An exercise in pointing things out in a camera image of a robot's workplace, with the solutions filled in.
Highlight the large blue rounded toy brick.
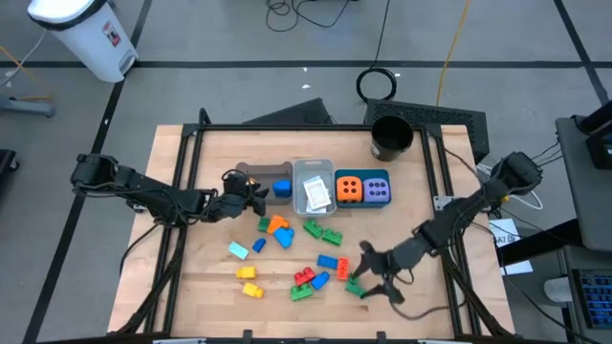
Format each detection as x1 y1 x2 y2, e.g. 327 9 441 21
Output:
273 226 296 250

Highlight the purple foam die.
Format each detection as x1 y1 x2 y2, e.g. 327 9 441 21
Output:
362 178 392 204

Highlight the red toy brick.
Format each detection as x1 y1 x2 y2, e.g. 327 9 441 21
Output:
293 267 317 287

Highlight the grey cart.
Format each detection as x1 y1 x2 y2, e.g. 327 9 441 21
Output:
555 114 612 253

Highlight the black bucket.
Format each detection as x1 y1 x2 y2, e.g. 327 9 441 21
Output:
370 115 415 162

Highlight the light green toy brick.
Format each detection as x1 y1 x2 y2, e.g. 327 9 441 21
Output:
290 283 315 303

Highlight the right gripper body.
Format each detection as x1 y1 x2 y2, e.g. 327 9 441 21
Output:
359 239 415 306

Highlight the black perforated panel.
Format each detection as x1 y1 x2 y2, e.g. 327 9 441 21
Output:
363 98 492 164

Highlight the white paper sheet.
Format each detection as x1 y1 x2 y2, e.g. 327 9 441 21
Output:
499 260 535 277
488 218 522 248

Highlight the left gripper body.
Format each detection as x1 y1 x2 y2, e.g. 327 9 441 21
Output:
209 193 257 222

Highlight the teal plastic bin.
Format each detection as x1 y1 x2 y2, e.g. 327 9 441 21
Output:
333 167 392 210

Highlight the grey plastic bin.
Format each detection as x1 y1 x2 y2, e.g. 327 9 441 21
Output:
235 161 295 206

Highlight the light cyan flat toy brick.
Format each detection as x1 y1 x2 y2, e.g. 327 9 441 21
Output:
227 241 251 261

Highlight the black aluminium station frame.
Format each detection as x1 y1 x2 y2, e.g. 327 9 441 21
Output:
114 107 515 344

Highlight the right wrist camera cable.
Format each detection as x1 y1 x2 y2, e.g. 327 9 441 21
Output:
389 281 468 320

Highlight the backlit keyboard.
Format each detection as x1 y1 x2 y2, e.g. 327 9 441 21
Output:
571 268 612 331

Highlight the black angled panel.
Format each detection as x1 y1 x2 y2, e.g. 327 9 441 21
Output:
242 97 336 126

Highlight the grey stand base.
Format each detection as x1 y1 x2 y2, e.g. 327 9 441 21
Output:
0 93 56 118

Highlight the white trash can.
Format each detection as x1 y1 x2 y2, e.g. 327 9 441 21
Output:
27 0 141 84

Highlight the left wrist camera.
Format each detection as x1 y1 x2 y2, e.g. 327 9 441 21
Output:
222 168 250 196

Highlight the yellow hanging cable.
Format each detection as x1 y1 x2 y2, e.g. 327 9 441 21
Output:
435 0 473 107

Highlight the black box on cart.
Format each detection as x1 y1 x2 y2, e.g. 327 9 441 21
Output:
576 99 612 171

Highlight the black coiled floor cable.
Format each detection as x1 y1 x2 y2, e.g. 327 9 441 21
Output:
355 0 399 102

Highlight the white plastic bin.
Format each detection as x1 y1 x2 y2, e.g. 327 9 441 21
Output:
292 158 337 219

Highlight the orange sloped toy brick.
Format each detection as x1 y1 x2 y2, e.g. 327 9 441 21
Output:
266 214 291 235

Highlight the orange foam die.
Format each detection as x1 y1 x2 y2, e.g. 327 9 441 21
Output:
336 175 364 204

